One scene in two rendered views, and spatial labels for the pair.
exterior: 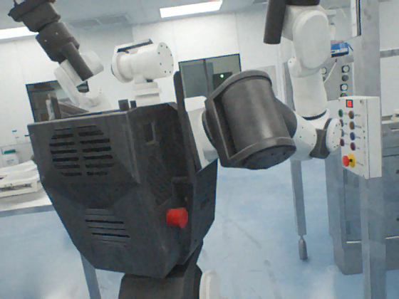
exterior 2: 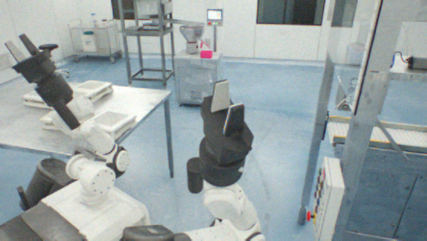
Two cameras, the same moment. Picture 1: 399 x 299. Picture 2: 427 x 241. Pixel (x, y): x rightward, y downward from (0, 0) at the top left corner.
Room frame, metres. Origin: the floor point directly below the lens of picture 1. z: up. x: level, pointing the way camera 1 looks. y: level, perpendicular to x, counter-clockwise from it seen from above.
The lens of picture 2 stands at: (0.13, -0.32, 1.80)
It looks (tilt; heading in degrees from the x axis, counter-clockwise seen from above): 27 degrees down; 12
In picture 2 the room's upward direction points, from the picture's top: straight up
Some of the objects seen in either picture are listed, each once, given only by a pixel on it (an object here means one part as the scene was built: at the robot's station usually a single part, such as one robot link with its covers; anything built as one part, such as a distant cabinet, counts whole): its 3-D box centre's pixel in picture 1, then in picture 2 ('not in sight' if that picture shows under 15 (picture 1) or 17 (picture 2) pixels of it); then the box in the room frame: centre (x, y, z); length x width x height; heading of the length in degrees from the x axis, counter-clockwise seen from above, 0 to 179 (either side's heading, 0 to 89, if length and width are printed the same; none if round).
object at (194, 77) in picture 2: not in sight; (199, 78); (4.35, 0.76, 0.38); 0.63 x 0.57 x 0.76; 92
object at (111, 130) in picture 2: not in sight; (110, 120); (1.67, 0.67, 0.96); 0.25 x 0.24 x 0.02; 169
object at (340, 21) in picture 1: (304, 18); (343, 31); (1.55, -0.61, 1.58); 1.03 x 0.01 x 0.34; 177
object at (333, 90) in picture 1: (328, 82); (361, 91); (1.73, -0.79, 1.25); 0.22 x 0.11 x 0.20; 87
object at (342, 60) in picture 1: (352, 59); (400, 67); (1.86, -1.00, 1.36); 0.62 x 0.38 x 0.04; 87
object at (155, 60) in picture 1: (144, 69); (91, 177); (0.63, 0.08, 1.36); 0.10 x 0.07 x 0.09; 65
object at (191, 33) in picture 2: not in sight; (196, 40); (4.40, 0.81, 0.95); 0.49 x 0.36 x 0.37; 92
